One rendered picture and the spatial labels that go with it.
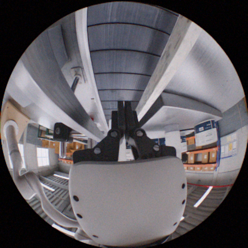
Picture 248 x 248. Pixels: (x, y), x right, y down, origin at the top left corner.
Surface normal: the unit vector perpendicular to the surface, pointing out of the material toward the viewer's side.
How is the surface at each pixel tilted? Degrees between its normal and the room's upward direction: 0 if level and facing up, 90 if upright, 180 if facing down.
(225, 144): 90
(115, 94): 0
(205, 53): 0
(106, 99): 0
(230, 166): 90
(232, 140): 90
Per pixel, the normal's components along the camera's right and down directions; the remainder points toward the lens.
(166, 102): 0.10, -0.27
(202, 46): 0.04, 0.96
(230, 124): -0.98, -0.02
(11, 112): 0.69, 0.73
